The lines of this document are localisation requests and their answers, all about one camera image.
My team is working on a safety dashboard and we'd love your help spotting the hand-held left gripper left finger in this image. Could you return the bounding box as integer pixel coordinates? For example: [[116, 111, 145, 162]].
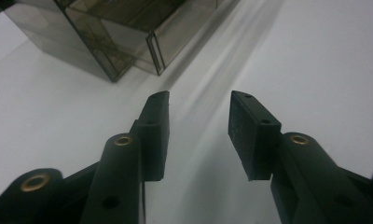
[[80, 91, 171, 224]]

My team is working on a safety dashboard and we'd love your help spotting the transparent grey drawer box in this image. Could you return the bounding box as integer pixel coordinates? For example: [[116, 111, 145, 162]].
[[3, 0, 242, 84]]

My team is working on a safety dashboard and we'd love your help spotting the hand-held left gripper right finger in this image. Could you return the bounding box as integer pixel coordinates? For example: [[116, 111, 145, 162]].
[[228, 91, 373, 224]]

